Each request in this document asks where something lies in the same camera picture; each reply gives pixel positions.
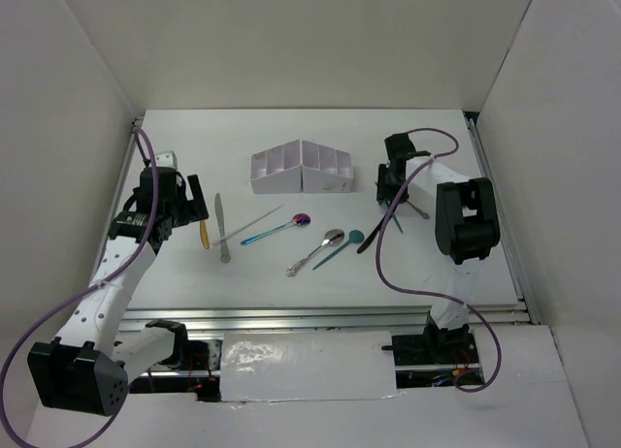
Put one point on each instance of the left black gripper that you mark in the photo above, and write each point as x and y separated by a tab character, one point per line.
193	209

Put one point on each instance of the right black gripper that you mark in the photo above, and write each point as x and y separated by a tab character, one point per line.
383	192

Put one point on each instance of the teal knife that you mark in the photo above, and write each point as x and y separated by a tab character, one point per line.
397	222

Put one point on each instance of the black knife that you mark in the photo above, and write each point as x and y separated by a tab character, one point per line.
369	239

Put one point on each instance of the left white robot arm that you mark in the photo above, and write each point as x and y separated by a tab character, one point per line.
86	368

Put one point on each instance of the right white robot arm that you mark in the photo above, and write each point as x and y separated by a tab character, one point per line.
466	229

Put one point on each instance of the gold knife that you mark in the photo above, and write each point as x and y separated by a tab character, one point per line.
204	235

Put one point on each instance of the white right utensil organizer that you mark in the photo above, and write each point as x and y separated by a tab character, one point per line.
325	169

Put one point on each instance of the white utensil organizer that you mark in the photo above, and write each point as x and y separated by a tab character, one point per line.
277	170
325	169

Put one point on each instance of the teal spoon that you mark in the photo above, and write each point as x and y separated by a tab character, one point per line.
354	237

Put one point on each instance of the white chopstick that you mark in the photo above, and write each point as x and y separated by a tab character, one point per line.
245	227

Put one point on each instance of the silver ornate knife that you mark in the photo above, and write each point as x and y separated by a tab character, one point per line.
225	256

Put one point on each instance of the silver ornate spoon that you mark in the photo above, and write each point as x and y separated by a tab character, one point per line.
331	238

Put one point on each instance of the white left utensil organizer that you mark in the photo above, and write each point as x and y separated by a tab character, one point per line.
277	170

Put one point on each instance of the iridescent rainbow spoon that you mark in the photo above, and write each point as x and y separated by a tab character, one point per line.
298	220

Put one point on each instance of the white cover plate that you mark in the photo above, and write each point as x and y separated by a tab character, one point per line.
307	366

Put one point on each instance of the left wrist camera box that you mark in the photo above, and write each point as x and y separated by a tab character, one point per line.
166	159

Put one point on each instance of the aluminium right rail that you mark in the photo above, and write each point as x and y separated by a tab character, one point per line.
519	277

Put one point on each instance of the aluminium rail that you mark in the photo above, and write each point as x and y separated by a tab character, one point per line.
519	277
204	321

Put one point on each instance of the aluminium front rail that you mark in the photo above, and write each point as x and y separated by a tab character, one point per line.
204	321

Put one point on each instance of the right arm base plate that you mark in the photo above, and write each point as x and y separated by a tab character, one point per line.
414	350

